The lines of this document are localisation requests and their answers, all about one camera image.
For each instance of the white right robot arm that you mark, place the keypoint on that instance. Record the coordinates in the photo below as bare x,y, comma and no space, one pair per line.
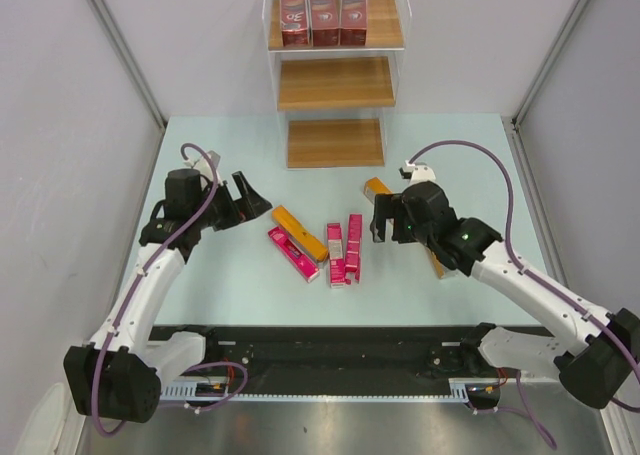
590,350

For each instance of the acrylic three-tier wooden shelf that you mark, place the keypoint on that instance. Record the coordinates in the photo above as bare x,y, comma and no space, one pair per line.
335,103

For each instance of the orange toothpaste box right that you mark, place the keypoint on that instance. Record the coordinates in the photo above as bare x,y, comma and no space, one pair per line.
374,187

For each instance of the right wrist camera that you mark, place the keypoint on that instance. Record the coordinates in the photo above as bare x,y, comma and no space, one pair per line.
417,172

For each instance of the red foil toothpaste box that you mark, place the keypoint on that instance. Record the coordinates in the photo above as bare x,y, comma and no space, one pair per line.
294,23

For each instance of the orange toothpaste box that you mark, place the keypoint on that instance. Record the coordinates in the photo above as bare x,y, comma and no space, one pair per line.
374,187
309,243

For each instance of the pink Be You toothpaste box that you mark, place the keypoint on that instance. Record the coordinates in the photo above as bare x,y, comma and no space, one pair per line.
303,265

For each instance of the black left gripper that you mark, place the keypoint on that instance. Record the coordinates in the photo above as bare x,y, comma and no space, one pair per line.
249,206

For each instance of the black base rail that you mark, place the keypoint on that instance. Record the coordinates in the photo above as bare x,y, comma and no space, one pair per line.
276,355

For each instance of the pink toothpaste box middle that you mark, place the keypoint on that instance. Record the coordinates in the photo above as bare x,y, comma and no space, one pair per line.
337,273

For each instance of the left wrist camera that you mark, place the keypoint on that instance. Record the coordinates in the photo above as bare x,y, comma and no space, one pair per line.
207,168

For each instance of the red 3D toothpaste box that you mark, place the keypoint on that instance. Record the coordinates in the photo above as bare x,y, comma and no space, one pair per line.
353,23

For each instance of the white cable duct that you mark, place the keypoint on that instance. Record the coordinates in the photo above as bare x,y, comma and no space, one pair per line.
206,392

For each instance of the pink toothpaste box right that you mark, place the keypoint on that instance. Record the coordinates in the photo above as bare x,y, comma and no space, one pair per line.
354,247

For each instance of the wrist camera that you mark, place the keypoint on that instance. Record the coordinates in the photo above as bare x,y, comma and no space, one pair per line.
207,168
417,172

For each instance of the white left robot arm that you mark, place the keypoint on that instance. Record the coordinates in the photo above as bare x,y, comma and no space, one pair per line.
116,375

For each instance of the silver gold R.O toothpaste box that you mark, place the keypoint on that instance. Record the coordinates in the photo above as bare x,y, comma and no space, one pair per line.
440,270

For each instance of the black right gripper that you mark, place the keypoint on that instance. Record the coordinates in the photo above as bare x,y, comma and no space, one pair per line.
389,207

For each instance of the orange toothpaste box left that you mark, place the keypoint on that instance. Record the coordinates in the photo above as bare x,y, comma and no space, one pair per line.
309,243

